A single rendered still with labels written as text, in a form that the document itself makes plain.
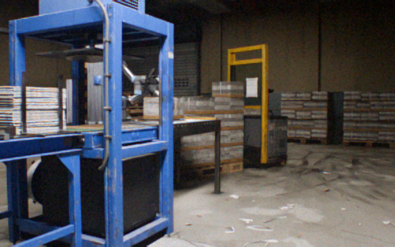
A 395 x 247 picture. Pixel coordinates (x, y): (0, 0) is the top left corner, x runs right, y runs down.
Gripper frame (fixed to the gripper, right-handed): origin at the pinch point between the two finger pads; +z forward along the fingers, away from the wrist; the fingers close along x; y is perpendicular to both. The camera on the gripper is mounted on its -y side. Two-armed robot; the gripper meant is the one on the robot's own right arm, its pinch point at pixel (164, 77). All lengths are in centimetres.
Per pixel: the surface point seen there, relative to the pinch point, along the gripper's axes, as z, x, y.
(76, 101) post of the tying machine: -49, 78, 36
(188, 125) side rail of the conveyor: 34, 23, 50
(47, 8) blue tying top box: -38, 139, -20
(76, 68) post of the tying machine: -48, 83, 9
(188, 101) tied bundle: -14, -129, 6
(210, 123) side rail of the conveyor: 43, -21, 44
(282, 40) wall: 84, -740, -267
